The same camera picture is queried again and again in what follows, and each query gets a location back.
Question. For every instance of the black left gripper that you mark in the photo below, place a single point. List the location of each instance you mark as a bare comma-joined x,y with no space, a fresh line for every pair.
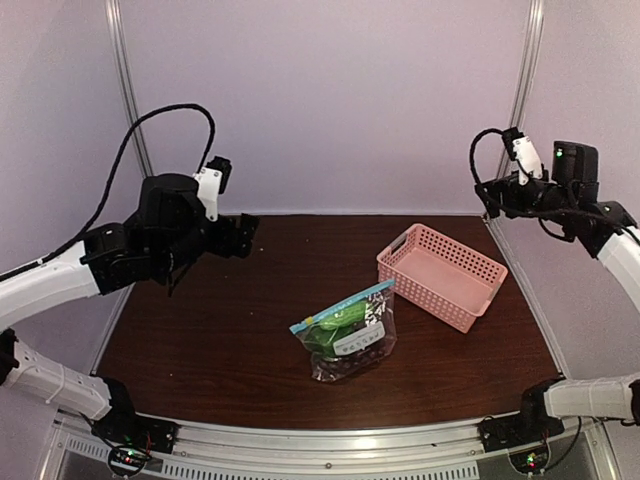
225,245

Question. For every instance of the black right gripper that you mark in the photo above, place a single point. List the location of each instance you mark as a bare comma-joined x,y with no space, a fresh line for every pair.
494,187

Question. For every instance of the green chayote squash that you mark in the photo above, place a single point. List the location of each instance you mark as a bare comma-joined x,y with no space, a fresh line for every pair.
320,341

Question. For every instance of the clear zip top bag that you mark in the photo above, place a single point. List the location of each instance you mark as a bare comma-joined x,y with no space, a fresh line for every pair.
377,329

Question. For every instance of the dark red grape bunch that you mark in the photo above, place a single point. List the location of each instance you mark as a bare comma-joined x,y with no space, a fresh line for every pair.
335,368

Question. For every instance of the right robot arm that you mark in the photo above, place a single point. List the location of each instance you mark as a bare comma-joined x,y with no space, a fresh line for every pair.
567,195

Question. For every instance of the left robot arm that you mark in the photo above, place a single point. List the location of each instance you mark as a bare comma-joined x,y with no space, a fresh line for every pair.
176,222

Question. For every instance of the pink perforated plastic basket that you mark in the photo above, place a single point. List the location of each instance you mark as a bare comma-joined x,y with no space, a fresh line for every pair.
442,276

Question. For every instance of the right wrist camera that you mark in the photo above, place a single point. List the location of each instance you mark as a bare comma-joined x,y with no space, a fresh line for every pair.
522,152

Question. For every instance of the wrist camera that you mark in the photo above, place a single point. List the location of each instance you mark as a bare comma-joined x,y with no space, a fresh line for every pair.
212,180
522,152

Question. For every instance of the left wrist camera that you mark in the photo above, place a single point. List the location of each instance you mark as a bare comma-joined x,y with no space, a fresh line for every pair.
212,180

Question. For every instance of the right aluminium frame post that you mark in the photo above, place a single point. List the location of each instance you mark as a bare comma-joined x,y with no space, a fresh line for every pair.
530,56

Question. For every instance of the aluminium frame post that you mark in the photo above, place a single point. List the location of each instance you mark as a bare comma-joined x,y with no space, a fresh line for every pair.
530,56
136,164

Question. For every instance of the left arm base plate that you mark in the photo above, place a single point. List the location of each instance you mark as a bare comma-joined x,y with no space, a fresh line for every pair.
126,427

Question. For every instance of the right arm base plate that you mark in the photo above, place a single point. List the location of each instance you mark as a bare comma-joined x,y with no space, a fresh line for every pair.
518,429

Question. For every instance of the left aluminium frame post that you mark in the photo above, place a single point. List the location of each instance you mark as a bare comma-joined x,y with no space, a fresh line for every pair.
136,164

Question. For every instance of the front aluminium rail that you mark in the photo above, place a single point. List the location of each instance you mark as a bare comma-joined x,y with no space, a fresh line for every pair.
450,450

